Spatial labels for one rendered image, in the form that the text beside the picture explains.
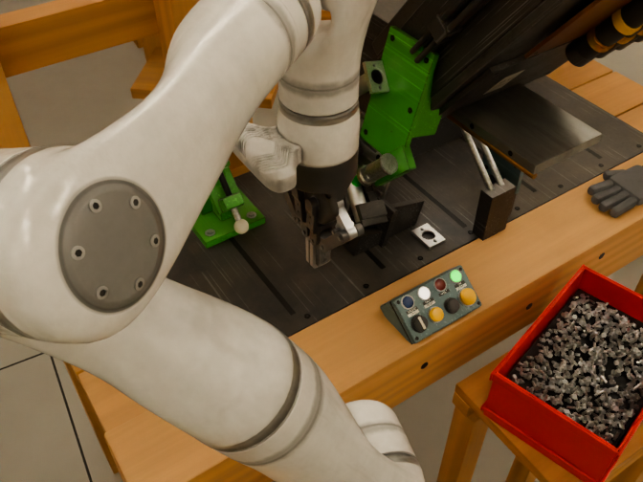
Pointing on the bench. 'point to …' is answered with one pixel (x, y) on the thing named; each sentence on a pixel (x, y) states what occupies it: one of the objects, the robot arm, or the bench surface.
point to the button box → (397, 316)
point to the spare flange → (426, 239)
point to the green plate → (402, 97)
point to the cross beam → (70, 31)
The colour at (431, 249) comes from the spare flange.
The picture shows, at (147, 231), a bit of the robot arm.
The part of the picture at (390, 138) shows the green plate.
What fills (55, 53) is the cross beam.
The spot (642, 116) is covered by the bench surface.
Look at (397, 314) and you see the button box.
